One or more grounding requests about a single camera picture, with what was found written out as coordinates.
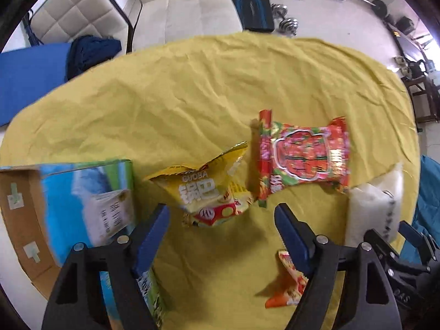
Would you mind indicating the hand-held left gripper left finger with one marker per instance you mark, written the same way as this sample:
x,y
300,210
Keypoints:
x,y
152,237

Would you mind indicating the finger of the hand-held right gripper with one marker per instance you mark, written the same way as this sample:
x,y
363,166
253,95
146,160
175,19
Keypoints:
x,y
412,237
383,247

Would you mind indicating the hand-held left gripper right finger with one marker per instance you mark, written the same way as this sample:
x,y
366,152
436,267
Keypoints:
x,y
292,239

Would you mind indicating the white soft packet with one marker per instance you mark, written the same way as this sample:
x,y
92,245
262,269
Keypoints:
x,y
371,206

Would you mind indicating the yellow snack packet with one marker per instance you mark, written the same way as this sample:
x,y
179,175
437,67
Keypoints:
x,y
202,189

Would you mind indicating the teal cloth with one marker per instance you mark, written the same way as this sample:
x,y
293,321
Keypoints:
x,y
429,196

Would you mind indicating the small orange snack packet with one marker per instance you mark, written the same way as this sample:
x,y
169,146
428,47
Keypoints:
x,y
288,290

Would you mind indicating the large red snack packet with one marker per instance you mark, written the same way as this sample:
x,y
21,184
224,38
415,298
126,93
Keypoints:
x,y
302,154

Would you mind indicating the blue green printed cardboard box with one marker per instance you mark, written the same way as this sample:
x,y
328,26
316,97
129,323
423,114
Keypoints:
x,y
62,196

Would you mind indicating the yellow tablecloth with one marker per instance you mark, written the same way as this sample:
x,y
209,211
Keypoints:
x,y
172,110

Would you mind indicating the dark wooden shelf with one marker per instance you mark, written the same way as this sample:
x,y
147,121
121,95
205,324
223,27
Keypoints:
x,y
421,89

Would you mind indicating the dark blue knit cloth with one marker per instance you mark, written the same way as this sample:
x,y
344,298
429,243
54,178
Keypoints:
x,y
92,55

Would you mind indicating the chrome dumbbell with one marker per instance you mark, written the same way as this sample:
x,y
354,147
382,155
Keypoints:
x,y
288,24

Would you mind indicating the white leather sofa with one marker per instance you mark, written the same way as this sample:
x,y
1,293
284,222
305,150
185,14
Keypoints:
x,y
185,10

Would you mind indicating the black blue mat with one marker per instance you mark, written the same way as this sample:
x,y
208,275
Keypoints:
x,y
251,7

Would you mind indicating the white tufted chair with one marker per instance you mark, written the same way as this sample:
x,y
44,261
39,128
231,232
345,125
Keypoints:
x,y
68,10

